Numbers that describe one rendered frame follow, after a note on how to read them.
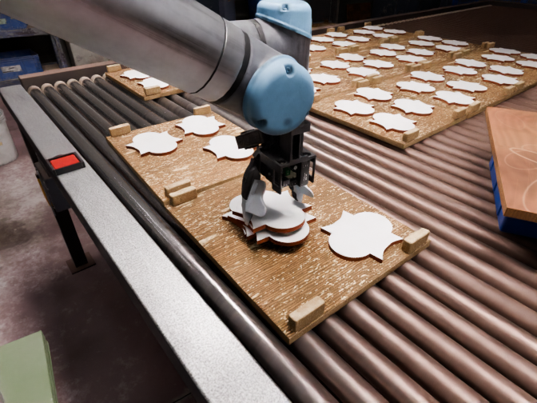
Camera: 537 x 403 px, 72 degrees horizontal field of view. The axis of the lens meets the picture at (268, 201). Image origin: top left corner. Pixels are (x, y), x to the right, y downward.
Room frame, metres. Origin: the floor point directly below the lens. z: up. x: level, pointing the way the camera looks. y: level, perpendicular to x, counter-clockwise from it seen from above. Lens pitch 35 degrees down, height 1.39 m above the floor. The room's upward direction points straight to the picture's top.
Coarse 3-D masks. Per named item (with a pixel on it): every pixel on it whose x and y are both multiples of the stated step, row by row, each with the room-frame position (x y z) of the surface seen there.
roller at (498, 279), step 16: (176, 96) 1.39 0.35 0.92; (192, 112) 1.26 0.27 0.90; (320, 176) 0.80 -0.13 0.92; (352, 192) 0.72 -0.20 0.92; (384, 208) 0.66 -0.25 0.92; (432, 240) 0.55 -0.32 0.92; (448, 256) 0.52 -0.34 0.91; (464, 256) 0.51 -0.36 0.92; (480, 272) 0.47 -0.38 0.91; (496, 272) 0.47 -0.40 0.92; (496, 288) 0.44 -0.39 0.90; (512, 288) 0.43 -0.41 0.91; (528, 288) 0.43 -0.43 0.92; (528, 304) 0.41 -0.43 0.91
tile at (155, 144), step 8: (136, 136) 0.97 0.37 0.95; (144, 136) 0.97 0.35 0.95; (152, 136) 0.97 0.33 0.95; (160, 136) 0.97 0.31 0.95; (168, 136) 0.97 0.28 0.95; (136, 144) 0.92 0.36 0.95; (144, 144) 0.92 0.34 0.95; (152, 144) 0.92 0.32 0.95; (160, 144) 0.92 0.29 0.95; (168, 144) 0.92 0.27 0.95; (176, 144) 0.92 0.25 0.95; (144, 152) 0.87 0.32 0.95; (152, 152) 0.87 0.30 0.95; (160, 152) 0.87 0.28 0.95; (168, 152) 0.88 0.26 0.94
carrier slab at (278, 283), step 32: (224, 192) 0.70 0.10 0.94; (288, 192) 0.70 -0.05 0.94; (320, 192) 0.70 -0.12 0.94; (192, 224) 0.58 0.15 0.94; (224, 224) 0.58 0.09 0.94; (320, 224) 0.58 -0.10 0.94; (224, 256) 0.49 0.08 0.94; (256, 256) 0.49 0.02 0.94; (288, 256) 0.49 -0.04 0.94; (320, 256) 0.49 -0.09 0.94; (384, 256) 0.49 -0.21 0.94; (256, 288) 0.41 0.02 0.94; (288, 288) 0.41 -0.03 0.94; (320, 288) 0.41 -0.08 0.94; (352, 288) 0.41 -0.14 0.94; (320, 320) 0.36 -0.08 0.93
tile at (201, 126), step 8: (184, 120) 1.09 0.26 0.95; (192, 120) 1.09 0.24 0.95; (200, 120) 1.09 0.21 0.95; (208, 120) 1.09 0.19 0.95; (184, 128) 1.03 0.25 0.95; (192, 128) 1.03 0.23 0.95; (200, 128) 1.03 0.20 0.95; (208, 128) 1.03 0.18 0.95; (216, 128) 1.03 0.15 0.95; (200, 136) 0.99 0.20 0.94; (208, 136) 0.99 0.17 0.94
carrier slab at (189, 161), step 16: (144, 128) 1.05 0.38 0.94; (160, 128) 1.05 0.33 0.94; (176, 128) 1.05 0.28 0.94; (224, 128) 1.05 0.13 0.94; (240, 128) 1.05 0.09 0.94; (112, 144) 0.94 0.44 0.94; (128, 144) 0.94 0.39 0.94; (192, 144) 0.94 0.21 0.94; (208, 144) 0.94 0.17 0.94; (128, 160) 0.85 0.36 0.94; (144, 160) 0.85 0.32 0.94; (160, 160) 0.85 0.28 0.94; (176, 160) 0.85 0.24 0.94; (192, 160) 0.85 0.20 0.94; (208, 160) 0.85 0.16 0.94; (224, 160) 0.85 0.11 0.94; (144, 176) 0.77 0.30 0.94; (160, 176) 0.77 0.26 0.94; (176, 176) 0.77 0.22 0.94; (192, 176) 0.77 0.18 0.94; (208, 176) 0.77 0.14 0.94; (224, 176) 0.77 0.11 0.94; (240, 176) 0.78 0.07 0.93; (160, 192) 0.70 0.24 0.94
